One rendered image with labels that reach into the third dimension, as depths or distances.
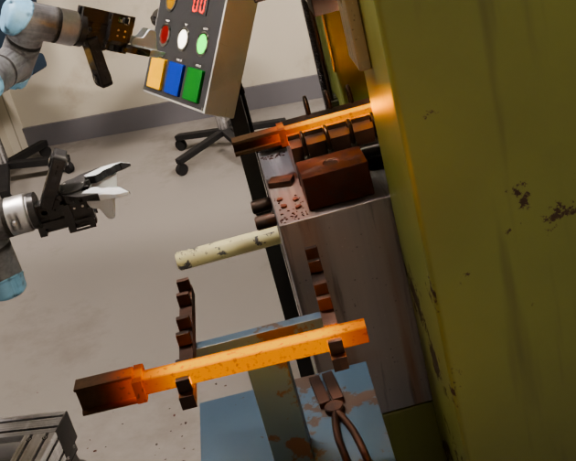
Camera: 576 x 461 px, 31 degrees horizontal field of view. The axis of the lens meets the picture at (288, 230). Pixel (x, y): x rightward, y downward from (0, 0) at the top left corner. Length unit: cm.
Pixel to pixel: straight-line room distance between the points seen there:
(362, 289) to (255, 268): 185
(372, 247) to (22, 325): 222
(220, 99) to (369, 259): 66
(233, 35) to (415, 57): 94
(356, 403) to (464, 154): 46
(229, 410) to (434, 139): 60
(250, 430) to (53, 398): 170
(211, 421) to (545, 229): 64
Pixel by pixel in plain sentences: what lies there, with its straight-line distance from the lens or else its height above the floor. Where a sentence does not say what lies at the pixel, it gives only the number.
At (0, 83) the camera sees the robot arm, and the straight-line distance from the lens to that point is 215.
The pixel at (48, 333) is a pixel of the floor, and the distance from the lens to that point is 375.
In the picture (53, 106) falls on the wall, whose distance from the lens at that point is 563.
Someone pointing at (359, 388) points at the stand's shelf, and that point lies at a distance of 176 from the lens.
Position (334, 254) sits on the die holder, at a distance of 185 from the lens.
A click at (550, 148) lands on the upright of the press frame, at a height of 104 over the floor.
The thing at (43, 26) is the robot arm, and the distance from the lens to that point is 221.
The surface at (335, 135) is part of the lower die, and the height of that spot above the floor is 99.
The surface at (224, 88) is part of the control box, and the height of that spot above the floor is 100.
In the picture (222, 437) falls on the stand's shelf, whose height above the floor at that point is 68.
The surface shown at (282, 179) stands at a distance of 196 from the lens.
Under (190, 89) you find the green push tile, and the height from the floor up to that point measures 100.
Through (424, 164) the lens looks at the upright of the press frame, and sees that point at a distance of 152.
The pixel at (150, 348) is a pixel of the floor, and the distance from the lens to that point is 343.
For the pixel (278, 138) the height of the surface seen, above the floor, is 99.
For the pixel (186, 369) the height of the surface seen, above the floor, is 95.
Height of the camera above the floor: 168
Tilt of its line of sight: 25 degrees down
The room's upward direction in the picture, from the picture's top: 15 degrees counter-clockwise
